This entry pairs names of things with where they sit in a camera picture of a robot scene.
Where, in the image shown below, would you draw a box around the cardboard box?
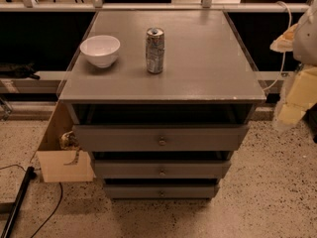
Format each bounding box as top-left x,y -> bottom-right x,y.
37,102 -> 94,182

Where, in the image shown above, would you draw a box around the black object on rail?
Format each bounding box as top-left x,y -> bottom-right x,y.
0,62 -> 40,80

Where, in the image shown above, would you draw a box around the silver drink can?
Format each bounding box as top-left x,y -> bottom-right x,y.
146,28 -> 164,74

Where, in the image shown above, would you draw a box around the crumpled item in box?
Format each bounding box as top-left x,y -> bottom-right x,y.
59,131 -> 79,150

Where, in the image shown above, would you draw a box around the black floor cable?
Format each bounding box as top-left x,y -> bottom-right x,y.
0,164 -> 63,238

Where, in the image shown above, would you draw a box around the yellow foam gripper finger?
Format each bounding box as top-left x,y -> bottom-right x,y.
276,66 -> 317,125
269,24 -> 298,53

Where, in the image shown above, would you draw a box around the white bowl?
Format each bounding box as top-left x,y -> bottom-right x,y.
80,35 -> 121,68

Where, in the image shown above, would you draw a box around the grey drawer cabinet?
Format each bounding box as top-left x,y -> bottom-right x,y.
59,10 -> 265,186

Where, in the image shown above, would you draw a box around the grey metal rail frame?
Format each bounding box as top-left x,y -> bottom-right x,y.
0,0 -> 317,95

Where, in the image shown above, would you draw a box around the grey drawer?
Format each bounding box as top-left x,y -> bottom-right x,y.
94,160 -> 231,179
104,184 -> 219,199
73,125 -> 249,152

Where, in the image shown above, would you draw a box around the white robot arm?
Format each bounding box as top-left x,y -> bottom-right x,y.
269,1 -> 317,126

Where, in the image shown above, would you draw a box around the white cable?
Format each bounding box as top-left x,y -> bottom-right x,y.
263,1 -> 293,92

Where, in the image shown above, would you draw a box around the black floor bar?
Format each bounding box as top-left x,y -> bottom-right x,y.
0,167 -> 37,238

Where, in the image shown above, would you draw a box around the grey top drawer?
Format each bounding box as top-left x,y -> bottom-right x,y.
73,125 -> 249,152

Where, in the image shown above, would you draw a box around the grey bottom drawer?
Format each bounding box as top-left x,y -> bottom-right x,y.
104,184 -> 219,199

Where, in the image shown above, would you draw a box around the grey middle drawer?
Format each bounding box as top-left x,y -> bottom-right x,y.
94,160 -> 231,179

